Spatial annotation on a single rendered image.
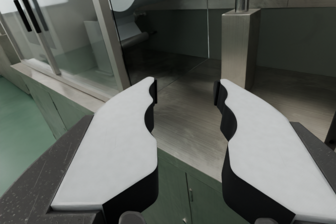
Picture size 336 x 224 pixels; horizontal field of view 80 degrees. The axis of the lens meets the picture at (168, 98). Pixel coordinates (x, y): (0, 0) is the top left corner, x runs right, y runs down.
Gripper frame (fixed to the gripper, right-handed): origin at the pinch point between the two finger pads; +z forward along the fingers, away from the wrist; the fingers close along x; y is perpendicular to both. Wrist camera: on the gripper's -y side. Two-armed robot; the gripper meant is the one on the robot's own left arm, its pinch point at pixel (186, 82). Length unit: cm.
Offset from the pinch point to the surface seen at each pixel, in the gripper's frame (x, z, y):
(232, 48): 18, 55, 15
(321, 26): 49, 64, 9
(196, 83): 8, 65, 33
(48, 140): -130, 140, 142
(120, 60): -18, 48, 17
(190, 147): 3.9, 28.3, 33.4
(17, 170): -138, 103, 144
